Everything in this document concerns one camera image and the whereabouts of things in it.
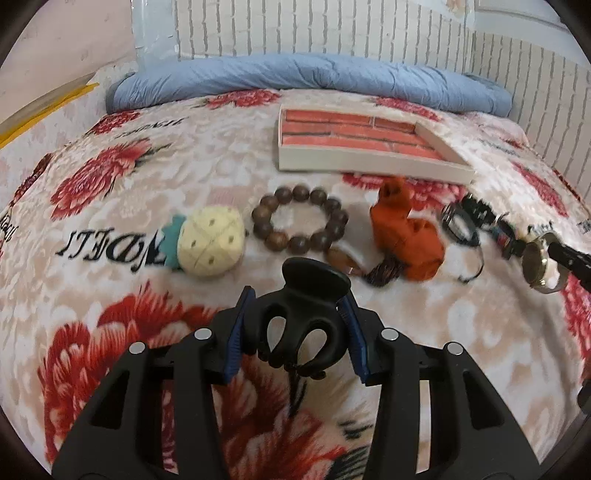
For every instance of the yellow sheet edge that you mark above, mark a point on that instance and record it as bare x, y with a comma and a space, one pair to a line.
31, 114

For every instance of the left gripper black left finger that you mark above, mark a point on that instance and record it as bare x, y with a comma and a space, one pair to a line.
118, 434

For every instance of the orange fabric scrunchie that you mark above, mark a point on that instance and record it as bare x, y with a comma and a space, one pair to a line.
413, 241

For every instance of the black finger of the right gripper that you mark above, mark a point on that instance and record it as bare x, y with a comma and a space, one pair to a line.
576, 262

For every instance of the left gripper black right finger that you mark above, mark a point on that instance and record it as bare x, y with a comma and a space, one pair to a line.
439, 416

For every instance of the floral red beige blanket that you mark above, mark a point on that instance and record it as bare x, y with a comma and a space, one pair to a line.
82, 277

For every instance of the clear plastic wall sheet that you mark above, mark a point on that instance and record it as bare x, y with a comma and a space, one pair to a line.
154, 28

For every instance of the colourful beaded black hair clip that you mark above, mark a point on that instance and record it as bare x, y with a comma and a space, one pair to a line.
502, 232

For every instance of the blue rolled duvet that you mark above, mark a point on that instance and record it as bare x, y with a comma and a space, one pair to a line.
424, 85

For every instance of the white strap wrist watch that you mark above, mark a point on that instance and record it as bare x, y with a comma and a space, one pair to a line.
536, 265

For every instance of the black claw hair clip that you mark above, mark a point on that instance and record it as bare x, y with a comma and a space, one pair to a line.
277, 323

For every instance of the brick pattern jewelry tray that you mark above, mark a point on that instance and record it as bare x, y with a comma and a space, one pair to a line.
340, 141

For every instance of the cream pineapple plush hair clip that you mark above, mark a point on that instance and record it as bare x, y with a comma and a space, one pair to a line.
207, 243

